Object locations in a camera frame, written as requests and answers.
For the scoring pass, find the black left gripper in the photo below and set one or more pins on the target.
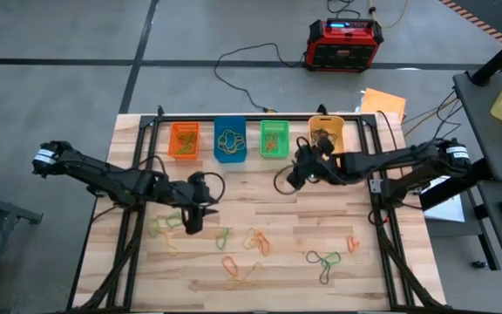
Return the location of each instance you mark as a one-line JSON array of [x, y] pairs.
[[194, 195]]

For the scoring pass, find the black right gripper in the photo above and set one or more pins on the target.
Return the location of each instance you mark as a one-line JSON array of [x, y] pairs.
[[296, 179]]

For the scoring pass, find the black rubber band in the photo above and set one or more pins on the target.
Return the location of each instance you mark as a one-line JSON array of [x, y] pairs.
[[320, 131], [307, 257], [316, 135]]

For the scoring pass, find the long yellow rubber band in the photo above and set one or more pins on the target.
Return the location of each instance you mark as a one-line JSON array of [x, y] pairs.
[[238, 285]]

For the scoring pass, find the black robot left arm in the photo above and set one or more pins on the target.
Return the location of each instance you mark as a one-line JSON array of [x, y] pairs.
[[103, 176]]

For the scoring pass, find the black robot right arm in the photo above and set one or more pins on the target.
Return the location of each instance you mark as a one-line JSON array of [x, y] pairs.
[[390, 161]]

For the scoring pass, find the green plastic basket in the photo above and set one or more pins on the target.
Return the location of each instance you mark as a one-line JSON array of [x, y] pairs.
[[282, 131]]

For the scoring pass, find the yellow plastic bin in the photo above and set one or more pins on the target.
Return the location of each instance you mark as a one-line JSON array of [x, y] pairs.
[[336, 124]]

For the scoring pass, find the orange plastic basket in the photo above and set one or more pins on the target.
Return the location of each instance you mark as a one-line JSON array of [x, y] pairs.
[[171, 139]]

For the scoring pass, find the blue plastic bin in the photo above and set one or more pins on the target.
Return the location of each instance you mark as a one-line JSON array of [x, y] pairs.
[[230, 122]]

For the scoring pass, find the orange folder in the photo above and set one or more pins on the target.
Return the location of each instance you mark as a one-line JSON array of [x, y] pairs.
[[384, 104]]

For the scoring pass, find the red black power station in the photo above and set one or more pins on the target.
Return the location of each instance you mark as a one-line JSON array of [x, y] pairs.
[[342, 52]]

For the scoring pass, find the white paper sheet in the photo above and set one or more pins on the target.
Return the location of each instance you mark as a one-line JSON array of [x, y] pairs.
[[449, 211]]

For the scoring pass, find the grey side table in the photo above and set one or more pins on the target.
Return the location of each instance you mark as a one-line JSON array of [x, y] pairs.
[[486, 131]]

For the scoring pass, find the small black floor object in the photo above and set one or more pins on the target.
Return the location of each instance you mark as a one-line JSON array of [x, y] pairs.
[[478, 264]]

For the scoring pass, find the black pole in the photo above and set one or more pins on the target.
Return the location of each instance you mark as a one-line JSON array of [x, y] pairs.
[[495, 61]]

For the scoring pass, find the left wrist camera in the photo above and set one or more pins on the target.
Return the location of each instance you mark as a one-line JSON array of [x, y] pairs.
[[187, 194]]

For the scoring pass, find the black aluminium table frame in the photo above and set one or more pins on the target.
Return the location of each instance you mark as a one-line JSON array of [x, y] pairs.
[[255, 118]]

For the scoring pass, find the silver mounting bracket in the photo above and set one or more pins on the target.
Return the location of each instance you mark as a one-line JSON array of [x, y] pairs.
[[375, 186]]

